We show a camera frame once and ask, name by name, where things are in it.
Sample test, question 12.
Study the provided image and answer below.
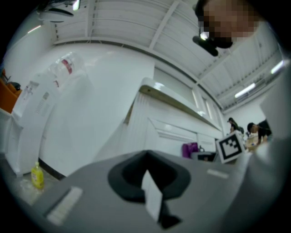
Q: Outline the clear water dispenser bottle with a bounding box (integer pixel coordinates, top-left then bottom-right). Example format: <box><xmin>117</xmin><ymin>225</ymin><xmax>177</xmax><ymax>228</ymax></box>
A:
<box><xmin>48</xmin><ymin>51</ymin><xmax>85</xmax><ymax>84</ymax></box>

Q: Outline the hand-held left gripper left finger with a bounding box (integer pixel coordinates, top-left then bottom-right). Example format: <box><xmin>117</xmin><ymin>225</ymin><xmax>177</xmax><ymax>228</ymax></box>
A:
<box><xmin>31</xmin><ymin>150</ymin><xmax>160</xmax><ymax>233</ymax></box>

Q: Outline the white vanity cabinet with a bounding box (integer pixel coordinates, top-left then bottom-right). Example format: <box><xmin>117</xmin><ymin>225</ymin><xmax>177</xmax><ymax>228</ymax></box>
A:
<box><xmin>95</xmin><ymin>77</ymin><xmax>225</xmax><ymax>165</ymax></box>

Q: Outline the person's head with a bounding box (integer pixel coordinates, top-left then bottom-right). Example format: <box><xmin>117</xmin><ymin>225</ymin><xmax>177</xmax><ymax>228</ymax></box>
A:
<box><xmin>195</xmin><ymin>0</ymin><xmax>260</xmax><ymax>49</ymax></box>

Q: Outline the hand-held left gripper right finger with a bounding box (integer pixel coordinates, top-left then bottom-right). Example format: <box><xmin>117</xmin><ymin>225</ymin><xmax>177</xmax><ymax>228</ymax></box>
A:
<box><xmin>146</xmin><ymin>150</ymin><xmax>237</xmax><ymax>233</ymax></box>

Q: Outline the purple cloth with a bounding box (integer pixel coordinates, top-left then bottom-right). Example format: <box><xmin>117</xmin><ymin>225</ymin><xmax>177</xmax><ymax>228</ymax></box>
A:
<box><xmin>181</xmin><ymin>142</ymin><xmax>199</xmax><ymax>158</ymax></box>

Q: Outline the orange chair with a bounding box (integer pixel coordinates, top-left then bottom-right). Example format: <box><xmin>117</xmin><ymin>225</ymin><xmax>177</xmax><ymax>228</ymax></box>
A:
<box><xmin>0</xmin><ymin>78</ymin><xmax>23</xmax><ymax>114</ymax></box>

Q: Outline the yellow plastic bottle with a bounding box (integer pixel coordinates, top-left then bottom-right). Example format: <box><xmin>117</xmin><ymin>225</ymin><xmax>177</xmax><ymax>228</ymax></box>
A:
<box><xmin>30</xmin><ymin>162</ymin><xmax>45</xmax><ymax>190</ymax></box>

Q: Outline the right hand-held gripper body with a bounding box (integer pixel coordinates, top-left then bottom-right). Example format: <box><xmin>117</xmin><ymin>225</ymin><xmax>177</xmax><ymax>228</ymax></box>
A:
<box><xmin>204</xmin><ymin>132</ymin><xmax>246</xmax><ymax>164</ymax></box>

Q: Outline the white water dispenser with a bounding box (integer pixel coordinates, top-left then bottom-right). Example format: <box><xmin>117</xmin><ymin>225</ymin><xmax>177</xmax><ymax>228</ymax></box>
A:
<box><xmin>4</xmin><ymin>68</ymin><xmax>92</xmax><ymax>178</ymax></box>

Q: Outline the black head camera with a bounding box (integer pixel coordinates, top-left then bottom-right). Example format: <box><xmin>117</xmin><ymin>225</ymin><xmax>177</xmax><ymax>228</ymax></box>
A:
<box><xmin>192</xmin><ymin>31</ymin><xmax>219</xmax><ymax>57</ymax></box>

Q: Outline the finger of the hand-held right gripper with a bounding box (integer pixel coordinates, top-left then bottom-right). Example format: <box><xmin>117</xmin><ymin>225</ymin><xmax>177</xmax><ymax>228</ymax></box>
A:
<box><xmin>190</xmin><ymin>152</ymin><xmax>206</xmax><ymax>162</ymax></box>

